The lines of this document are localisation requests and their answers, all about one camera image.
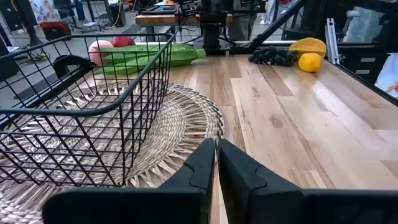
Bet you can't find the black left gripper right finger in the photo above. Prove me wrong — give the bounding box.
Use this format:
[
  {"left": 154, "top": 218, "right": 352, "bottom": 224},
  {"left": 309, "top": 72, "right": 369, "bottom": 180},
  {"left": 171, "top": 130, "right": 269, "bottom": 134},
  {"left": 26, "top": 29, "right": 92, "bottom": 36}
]
[{"left": 218, "top": 139, "right": 398, "bottom": 224}]

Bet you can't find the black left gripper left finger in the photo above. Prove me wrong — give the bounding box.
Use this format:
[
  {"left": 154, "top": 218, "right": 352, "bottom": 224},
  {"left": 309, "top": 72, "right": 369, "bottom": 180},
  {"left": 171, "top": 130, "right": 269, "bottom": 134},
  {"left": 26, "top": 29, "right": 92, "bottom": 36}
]
[{"left": 42, "top": 138, "right": 216, "bottom": 224}]

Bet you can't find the yellow lemon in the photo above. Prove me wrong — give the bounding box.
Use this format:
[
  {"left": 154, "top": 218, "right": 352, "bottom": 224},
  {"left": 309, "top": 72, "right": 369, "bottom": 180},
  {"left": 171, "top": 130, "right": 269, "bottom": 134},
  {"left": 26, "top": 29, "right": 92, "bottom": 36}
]
[{"left": 297, "top": 52, "right": 323, "bottom": 73}]

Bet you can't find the black grape bunch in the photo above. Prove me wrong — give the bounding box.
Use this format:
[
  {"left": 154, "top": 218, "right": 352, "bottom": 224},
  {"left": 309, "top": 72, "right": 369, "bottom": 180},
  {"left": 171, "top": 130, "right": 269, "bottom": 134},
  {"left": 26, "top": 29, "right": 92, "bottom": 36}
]
[{"left": 248, "top": 45, "right": 299, "bottom": 67}]

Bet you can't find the green bean pod bundle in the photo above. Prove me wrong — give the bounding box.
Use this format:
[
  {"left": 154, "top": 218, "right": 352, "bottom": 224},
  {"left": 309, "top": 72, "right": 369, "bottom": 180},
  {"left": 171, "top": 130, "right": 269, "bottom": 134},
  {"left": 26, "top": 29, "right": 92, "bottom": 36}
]
[{"left": 93, "top": 43, "right": 206, "bottom": 75}]

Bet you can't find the pink peach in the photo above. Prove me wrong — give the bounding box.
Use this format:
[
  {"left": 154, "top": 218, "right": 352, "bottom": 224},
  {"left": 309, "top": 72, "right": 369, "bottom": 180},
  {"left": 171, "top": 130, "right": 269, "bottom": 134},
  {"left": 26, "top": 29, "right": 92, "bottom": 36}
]
[{"left": 88, "top": 39, "right": 114, "bottom": 67}]

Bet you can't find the red apple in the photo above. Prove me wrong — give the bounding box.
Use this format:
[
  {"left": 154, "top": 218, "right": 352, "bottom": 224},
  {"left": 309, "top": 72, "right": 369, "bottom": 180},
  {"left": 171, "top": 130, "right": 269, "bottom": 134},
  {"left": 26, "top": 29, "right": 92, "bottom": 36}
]
[{"left": 111, "top": 35, "right": 136, "bottom": 48}]

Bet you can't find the black drawer cabinet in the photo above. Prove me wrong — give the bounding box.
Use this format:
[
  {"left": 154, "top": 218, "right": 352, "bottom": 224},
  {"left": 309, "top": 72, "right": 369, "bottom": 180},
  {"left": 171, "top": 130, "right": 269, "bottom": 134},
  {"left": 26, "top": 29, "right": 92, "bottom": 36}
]
[{"left": 337, "top": 43, "right": 388, "bottom": 84}]

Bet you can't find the white floral cloth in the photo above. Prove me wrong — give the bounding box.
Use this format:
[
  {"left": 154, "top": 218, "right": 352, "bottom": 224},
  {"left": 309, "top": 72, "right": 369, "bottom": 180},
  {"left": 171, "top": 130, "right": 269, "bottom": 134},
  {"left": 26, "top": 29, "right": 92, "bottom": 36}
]
[{"left": 374, "top": 52, "right": 398, "bottom": 100}]

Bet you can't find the wooden workbench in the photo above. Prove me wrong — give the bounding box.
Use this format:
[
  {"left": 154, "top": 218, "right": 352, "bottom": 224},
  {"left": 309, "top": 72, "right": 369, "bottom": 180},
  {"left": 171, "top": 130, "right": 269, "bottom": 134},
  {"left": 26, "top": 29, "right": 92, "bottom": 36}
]
[{"left": 134, "top": 14, "right": 234, "bottom": 27}]

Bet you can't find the red black bag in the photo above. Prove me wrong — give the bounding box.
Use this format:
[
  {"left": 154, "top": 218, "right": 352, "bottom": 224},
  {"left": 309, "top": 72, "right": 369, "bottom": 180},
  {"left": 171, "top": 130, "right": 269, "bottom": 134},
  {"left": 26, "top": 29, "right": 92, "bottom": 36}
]
[{"left": 40, "top": 21, "right": 72, "bottom": 42}]

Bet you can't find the patterned cloth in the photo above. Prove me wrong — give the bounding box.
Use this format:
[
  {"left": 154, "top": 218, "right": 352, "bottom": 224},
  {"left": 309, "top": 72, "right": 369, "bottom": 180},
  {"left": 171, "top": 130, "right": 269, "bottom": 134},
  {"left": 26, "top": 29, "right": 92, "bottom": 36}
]
[{"left": 29, "top": 0, "right": 62, "bottom": 24}]

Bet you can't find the black wire basket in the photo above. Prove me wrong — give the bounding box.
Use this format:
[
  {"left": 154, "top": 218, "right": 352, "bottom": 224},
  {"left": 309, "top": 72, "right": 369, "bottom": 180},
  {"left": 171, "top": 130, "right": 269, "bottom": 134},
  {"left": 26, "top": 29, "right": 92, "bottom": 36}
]
[{"left": 0, "top": 32, "right": 175, "bottom": 188}]

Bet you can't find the silver aluminium bracket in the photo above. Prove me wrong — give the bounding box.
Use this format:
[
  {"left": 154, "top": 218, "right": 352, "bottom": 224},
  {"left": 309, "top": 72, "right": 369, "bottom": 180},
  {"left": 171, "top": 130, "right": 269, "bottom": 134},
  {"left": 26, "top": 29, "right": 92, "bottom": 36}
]
[{"left": 324, "top": 17, "right": 340, "bottom": 65}]

